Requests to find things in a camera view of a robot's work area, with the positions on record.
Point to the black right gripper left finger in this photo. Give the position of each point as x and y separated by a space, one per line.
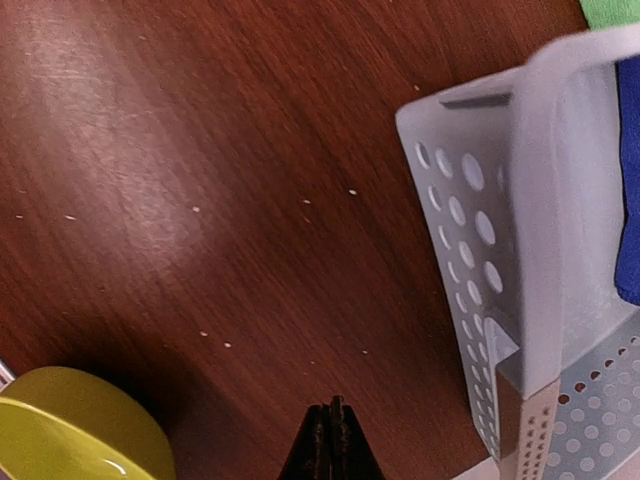
309 456

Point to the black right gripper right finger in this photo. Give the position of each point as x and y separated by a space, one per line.
351 455

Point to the green microfibre towel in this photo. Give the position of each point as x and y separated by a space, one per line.
601 14

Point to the yellow-green bowl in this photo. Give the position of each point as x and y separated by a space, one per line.
64 423

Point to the light blue perforated basket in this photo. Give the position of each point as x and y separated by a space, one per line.
519 179

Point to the blue folded towel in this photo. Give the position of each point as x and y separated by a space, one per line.
627 269

